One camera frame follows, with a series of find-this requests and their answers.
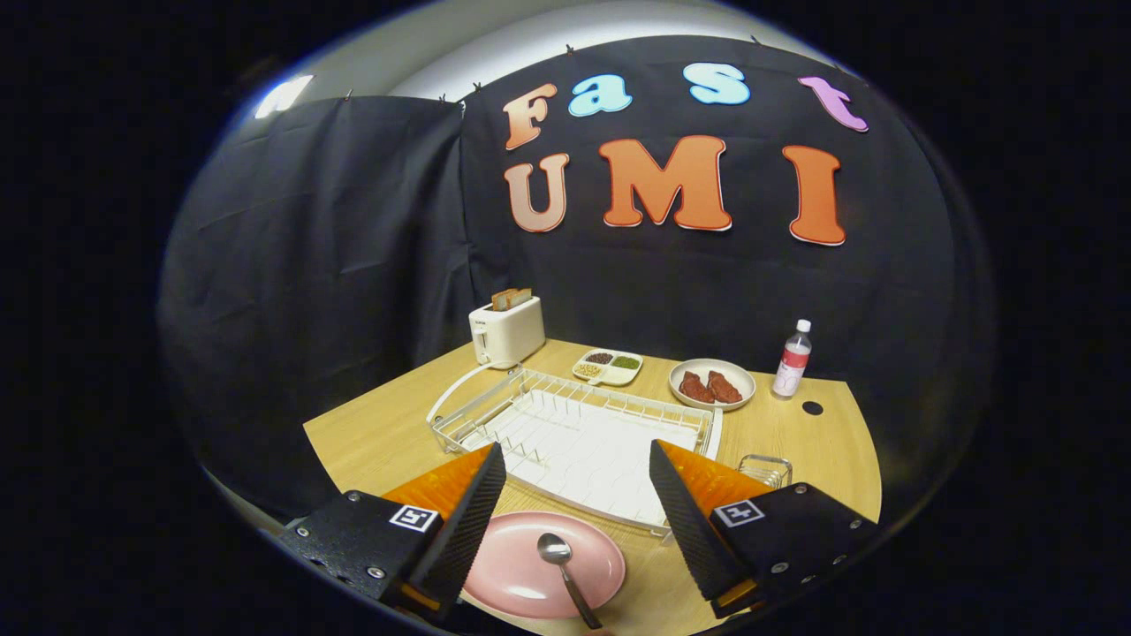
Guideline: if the long ceiling light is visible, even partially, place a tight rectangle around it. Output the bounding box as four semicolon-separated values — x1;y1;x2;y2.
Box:
254;74;315;121

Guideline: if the metal wire basket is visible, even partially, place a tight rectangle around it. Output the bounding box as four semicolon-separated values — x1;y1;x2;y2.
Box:
738;454;793;491

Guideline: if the white divided tray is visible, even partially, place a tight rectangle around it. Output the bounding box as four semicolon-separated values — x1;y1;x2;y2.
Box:
573;349;644;388

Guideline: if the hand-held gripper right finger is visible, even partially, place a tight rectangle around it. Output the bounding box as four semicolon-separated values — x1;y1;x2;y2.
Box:
648;439;882;619

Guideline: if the white wire dish rack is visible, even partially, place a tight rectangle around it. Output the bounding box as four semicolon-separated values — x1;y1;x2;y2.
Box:
427;362;724;535

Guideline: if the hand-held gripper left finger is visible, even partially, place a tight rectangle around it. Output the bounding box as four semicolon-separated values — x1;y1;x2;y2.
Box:
281;442;509;624

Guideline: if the white toaster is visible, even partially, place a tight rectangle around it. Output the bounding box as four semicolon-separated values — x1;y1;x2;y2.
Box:
468;296;547;370

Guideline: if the pink plate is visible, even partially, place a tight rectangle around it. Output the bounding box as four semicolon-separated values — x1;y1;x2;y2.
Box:
461;511;626;619

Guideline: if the clear bottle with red label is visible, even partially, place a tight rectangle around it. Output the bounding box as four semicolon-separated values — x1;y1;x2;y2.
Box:
771;319;813;400

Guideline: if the metal spoon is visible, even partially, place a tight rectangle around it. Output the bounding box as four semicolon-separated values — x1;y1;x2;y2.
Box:
537;533;603;631

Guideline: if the beige round plate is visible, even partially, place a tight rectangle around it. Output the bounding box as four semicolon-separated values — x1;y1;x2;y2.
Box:
669;358;757;413

